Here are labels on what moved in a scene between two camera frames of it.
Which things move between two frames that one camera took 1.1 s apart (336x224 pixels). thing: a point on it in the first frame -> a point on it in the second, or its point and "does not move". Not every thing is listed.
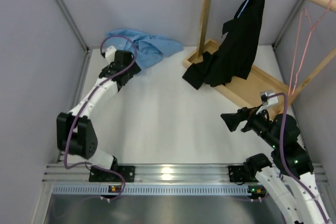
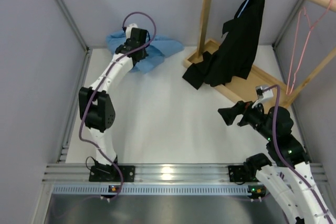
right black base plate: [237, 173] does not move
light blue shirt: [149, 50] does not move
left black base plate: [98, 174] does not move
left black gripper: [133, 69] -> [145, 54]
